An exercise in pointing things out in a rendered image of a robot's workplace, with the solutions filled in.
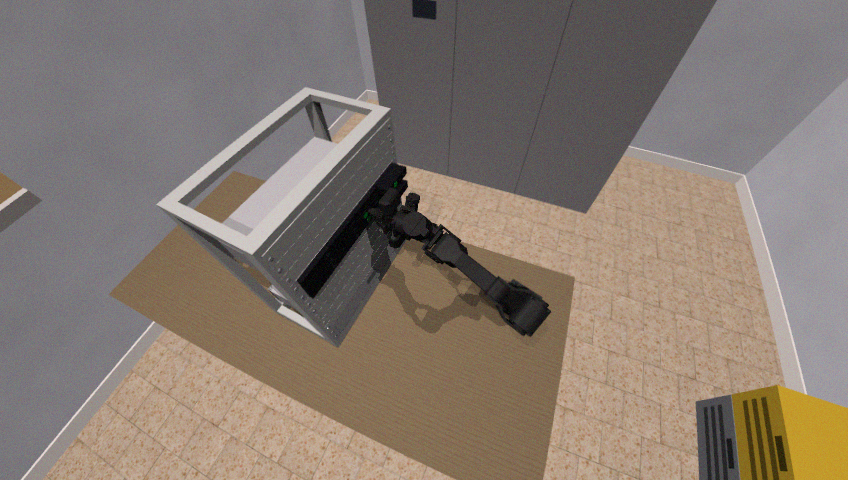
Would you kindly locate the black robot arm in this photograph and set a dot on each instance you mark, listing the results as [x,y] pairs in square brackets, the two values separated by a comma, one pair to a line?
[526,318]

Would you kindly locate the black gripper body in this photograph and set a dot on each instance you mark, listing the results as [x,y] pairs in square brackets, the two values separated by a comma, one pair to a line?
[388,206]

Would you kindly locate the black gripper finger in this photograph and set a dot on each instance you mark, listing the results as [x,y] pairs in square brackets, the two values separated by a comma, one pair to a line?
[375,212]
[383,226]

